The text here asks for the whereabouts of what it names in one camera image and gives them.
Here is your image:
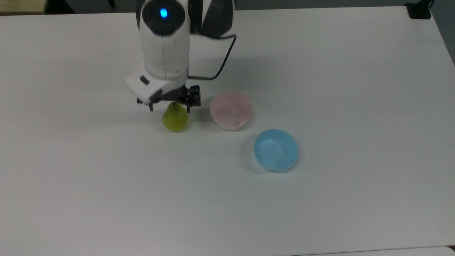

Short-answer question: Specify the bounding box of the green pear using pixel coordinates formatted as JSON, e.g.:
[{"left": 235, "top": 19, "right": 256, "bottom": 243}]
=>
[{"left": 162, "top": 101, "right": 188, "bottom": 133}]

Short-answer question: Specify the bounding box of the pink plastic bowl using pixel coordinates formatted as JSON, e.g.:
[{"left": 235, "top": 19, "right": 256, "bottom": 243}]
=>
[{"left": 209, "top": 91, "right": 252, "bottom": 131}]

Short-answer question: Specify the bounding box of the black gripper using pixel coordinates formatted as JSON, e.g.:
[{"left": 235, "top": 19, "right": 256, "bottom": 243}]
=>
[{"left": 136, "top": 85, "right": 202, "bottom": 114}]

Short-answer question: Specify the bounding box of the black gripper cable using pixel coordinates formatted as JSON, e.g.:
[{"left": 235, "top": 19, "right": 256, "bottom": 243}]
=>
[{"left": 188, "top": 34, "right": 237, "bottom": 81}]

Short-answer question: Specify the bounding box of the blue plastic bowl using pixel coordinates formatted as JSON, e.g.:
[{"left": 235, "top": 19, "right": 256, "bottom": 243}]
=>
[{"left": 253, "top": 128, "right": 299, "bottom": 172}]

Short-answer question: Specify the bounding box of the beige wooden desk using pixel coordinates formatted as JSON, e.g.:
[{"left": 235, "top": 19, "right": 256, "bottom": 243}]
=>
[{"left": 0, "top": 0, "right": 49, "bottom": 15}]

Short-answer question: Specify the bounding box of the black stand base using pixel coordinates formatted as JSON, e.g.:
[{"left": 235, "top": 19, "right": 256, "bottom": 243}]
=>
[{"left": 405, "top": 0, "right": 433, "bottom": 20}]

